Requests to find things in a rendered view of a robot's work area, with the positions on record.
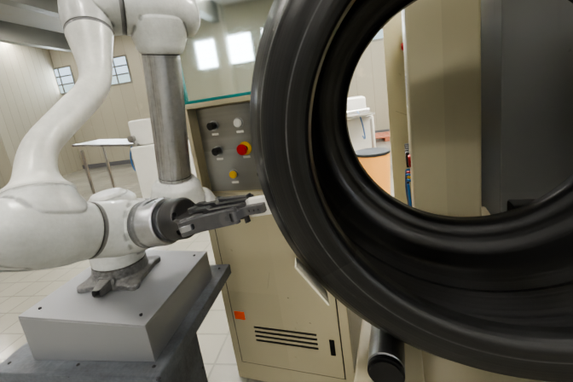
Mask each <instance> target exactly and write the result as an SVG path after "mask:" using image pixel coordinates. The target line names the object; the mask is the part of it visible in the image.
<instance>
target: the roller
mask: <svg viewBox="0 0 573 382"><path fill-rule="evenodd" d="M405 373H406V372H405V349H404V343H403V342H402V341H400V340H398V339H395V338H393V337H391V336H390V335H389V334H387V333H384V332H383V331H381V330H379V329H378V328H377V327H374V326H373V325H371V333H370V341H369V351H368V375H369V377H370V378H371V379H372V381H373V382H404V381H405Z"/></svg>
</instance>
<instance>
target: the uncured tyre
mask: <svg viewBox="0 0 573 382"><path fill-rule="evenodd" d="M416 1H417V0H274V2H273V3H272V6H271V8H270V11H269V14H268V17H267V20H266V22H265V25H264V28H263V32H262V36H261V38H260V42H259V45H258V52H257V55H256V60H255V64H254V69H253V75H252V88H251V101H250V125H251V137H252V150H253V156H254V160H255V165H256V168H257V173H258V178H259V181H260V184H261V187H262V190H263V194H264V197H265V199H266V201H267V204H268V206H269V209H270V211H271V213H272V216H273V218H274V220H275V222H276V224H277V226H278V228H279V229H280V231H281V233H282V234H283V236H284V238H285V239H286V242H287V243H288V245H289V246H290V247H291V248H292V250H293V252H294V253H295V254H296V256H297V257H298V259H299V260H300V261H301V263H302V264H303V265H304V266H305V267H306V269H307V270H308V271H309V272H310V273H311V274H312V275H313V276H314V277H315V278H316V279H317V280H318V281H319V283H320V284H321V285H322V286H323V287H324V288H325V289H326V290H327V291H329V292H330V293H331V294H332V295H333V296H334V297H335V298H336V299H337V300H338V301H339V302H340V303H341V304H343V305H344V306H345V307H347V308H348V309H349V310H351V311H352V312H354V313H355V314H356V315H358V316H360V317H361V318H362V319H363V320H365V321H367V322H368V323H370V324H371V325H373V326H374V327H377V328H378V329H379V330H381V331H383V332H384V333H387V334H389V335H390V336H391V337H393V338H395V339H398V340H400V341H402V342H403V343H406V344H409V345H411V346H413V347H415V348H417V349H419V350H423V351H425V352H427V353H430V354H433V355H434V356H439V357H442V358H444V359H447V360H450V361H452V362H458V363H460V364H463V365H466V366H469V367H472V368H477V369H481V370H484V371H488V372H491V373H498V374H503V375H507V376H512V377H517V378H522V379H533V380H541V381H549V382H573V173H572V174H571V175H570V176H569V177H568V178H567V179H566V180H565V181H563V182H562V183H561V184H559V185H558V186H557V187H556V188H554V189H553V190H551V191H550V192H548V193H547V194H544V195H543V196H542V197H540V198H538V199H536V200H533V201H531V202H530V203H528V204H526V205H522V206H520V207H518V208H515V209H512V210H510V211H504V212H501V213H496V214H492V215H487V216H480V217H449V216H443V215H437V214H433V213H430V212H427V211H422V210H419V209H416V208H414V207H412V206H410V205H407V204H405V203H403V202H401V201H400V200H398V199H396V198H394V197H393V196H391V195H390V194H388V193H387V192H386V191H384V190H383V189H382V188H381V187H380V186H379V185H378V184H377V183H376V182H375V181H374V180H373V179H372V178H371V177H370V176H369V175H368V173H367V172H366V171H365V169H364V168H363V166H362V164H361V162H360V161H359V159H358V158H357V156H356V152H355V150H354V148H353V146H352V143H351V140H350V134H349V130H348V124H347V101H348V94H349V89H350V83H351V80H352V77H353V74H354V72H355V70H356V66H357V64H358V62H359V60H360V59H361V57H362V55H363V53H364V51H365V50H366V48H367V46H368V45H369V44H370V43H371V41H372V40H373V38H374V37H375V36H376V35H377V33H378V32H379V31H380V30H381V29H382V28H383V27H384V26H385V25H386V24H387V23H388V22H389V21H390V20H391V19H392V18H393V17H394V16H396V15H397V14H398V13H400V12H401V11H402V10H404V9H405V8H406V7H407V6H409V5H410V4H412V3H414V2H416ZM569 1H570V2H572V3H573V0H569Z"/></svg>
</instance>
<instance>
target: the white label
mask: <svg viewBox="0 0 573 382"><path fill-rule="evenodd" d="M295 269H296V270H297V272H299V274H301V276H303V278H304V279H305V280H306V281H307V282H308V283H309V285H310V286H311V287H312V288H313V289H314V290H315V292H316V293H317V294H318V295H319V296H320V297H321V299H322V300H323V301H324V302H325V303H326V304H327V305H328V306H329V305H330V304H329V300H328V296H327V291H326V289H325V288H324V287H323V286H322V285H321V284H320V283H319V281H318V280H317V279H316V278H315V277H314V276H313V275H312V274H311V273H310V272H309V271H308V270H307V269H306V267H305V266H304V265H303V264H302V263H301V262H300V260H299V259H298V258H297V257H295Z"/></svg>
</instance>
